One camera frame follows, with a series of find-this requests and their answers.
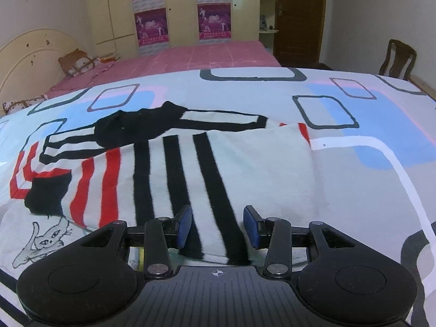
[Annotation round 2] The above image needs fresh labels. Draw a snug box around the brown patterned pillow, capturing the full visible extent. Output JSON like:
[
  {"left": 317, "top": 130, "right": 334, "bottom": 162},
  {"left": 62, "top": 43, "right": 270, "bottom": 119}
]
[
  {"left": 3, "top": 94, "right": 49, "bottom": 115},
  {"left": 58, "top": 48, "right": 103, "bottom": 77}
]

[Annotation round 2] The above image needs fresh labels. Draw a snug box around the wooden bed frame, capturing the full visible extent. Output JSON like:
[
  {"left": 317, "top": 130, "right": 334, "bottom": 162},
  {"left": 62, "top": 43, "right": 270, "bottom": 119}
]
[{"left": 410, "top": 74, "right": 436, "bottom": 102}]

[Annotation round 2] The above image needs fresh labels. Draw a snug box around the pink bed sheet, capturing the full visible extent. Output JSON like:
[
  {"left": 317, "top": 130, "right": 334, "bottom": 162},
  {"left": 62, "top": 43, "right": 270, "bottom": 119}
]
[{"left": 44, "top": 39, "right": 282, "bottom": 100}]

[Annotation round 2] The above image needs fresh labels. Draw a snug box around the cream corner shelf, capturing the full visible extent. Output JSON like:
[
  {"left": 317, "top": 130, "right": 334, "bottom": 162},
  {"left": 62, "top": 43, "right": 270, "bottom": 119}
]
[{"left": 258, "top": 0, "right": 280, "bottom": 54}]

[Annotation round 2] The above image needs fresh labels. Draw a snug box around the cream wardrobe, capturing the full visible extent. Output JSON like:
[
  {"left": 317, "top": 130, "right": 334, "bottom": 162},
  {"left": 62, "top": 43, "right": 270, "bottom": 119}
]
[{"left": 83, "top": 0, "right": 261, "bottom": 55}]

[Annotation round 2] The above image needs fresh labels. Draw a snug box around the brown wooden door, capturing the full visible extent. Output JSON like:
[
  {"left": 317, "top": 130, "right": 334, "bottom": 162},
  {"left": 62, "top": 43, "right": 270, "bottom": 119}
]
[{"left": 274, "top": 0, "right": 328, "bottom": 68}]

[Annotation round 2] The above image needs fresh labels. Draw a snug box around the brown wooden chair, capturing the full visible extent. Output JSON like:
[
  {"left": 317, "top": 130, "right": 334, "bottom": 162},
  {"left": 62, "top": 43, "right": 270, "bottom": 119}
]
[{"left": 378, "top": 39, "right": 417, "bottom": 81}]

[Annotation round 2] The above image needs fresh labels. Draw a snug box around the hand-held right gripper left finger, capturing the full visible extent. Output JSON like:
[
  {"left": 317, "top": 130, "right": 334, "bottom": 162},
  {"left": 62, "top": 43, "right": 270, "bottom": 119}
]
[{"left": 80, "top": 205, "right": 193, "bottom": 278}]

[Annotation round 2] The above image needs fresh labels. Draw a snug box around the printed blanket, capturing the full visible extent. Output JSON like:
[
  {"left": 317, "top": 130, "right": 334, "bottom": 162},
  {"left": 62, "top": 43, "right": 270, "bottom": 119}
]
[{"left": 0, "top": 66, "right": 436, "bottom": 327}]

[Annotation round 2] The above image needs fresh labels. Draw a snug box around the cream wooden headboard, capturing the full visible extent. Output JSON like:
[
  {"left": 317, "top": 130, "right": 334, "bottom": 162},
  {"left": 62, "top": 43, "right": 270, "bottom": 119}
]
[{"left": 0, "top": 29, "right": 92, "bottom": 110}]

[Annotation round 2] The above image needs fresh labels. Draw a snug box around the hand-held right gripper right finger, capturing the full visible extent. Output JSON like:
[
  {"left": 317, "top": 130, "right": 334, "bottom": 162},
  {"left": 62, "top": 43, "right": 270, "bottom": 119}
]
[{"left": 242, "top": 205, "right": 357, "bottom": 279}]

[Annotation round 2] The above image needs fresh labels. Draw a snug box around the striped knit sweater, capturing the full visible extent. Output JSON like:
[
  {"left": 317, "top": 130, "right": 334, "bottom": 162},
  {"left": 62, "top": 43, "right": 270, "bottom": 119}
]
[{"left": 0, "top": 101, "right": 318, "bottom": 324}]

